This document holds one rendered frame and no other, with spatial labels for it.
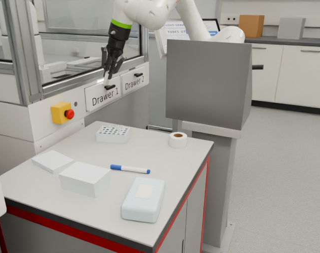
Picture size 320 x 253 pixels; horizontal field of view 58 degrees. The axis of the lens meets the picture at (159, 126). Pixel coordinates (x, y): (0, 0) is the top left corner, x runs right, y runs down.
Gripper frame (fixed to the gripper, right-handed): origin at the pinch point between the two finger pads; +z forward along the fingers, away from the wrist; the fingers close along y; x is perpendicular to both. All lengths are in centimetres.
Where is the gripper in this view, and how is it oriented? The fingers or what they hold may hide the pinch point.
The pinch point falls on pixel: (107, 78)
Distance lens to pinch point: 142.1
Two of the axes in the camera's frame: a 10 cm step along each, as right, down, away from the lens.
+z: -3.2, 8.1, 4.8
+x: 3.9, -3.5, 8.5
